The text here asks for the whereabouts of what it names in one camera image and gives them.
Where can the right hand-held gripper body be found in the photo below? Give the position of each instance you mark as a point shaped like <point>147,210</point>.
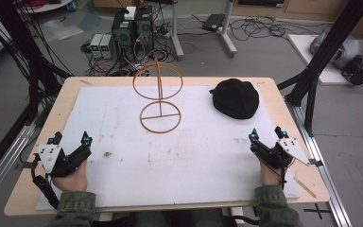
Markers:
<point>291,148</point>

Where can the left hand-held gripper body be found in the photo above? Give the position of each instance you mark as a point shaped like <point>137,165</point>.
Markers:
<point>51,157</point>

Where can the person's left hand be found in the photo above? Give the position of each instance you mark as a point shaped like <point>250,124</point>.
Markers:
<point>72,180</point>

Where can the person's right hand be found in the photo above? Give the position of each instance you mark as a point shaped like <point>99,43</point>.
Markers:
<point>269,175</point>

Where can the black hat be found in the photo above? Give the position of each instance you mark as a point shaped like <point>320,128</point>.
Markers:
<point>235,98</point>

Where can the white foam mat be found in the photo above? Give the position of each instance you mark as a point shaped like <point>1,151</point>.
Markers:
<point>170,157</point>

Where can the white floor board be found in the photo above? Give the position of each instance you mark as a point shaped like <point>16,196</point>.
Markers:
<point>305,50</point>

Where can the grey power supply unit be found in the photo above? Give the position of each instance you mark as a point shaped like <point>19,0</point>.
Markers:
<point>96,45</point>
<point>106,46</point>

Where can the grey and black helmet device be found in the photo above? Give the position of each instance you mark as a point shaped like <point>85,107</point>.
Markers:
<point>349,55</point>

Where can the clear plastic sheet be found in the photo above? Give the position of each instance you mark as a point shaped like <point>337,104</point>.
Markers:
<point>61,30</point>

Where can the black computer tower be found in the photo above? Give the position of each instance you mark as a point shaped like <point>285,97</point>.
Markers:
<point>144,30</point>
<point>124,34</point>

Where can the person's legs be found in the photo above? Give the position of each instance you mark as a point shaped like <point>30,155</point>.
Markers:
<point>173,219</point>

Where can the grey metal table stand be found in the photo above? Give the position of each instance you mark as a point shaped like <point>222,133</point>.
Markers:
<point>201,30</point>

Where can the black box on floor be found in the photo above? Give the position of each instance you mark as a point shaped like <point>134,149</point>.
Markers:
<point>213,22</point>

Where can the white adapter box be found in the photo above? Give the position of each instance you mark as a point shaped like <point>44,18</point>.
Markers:
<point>130,12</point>

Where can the silver aluminium rail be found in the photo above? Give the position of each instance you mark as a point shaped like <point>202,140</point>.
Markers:
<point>321,164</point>
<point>6,154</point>

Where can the black metal frame post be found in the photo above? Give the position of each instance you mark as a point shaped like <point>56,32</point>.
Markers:
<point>321,63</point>
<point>25,47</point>

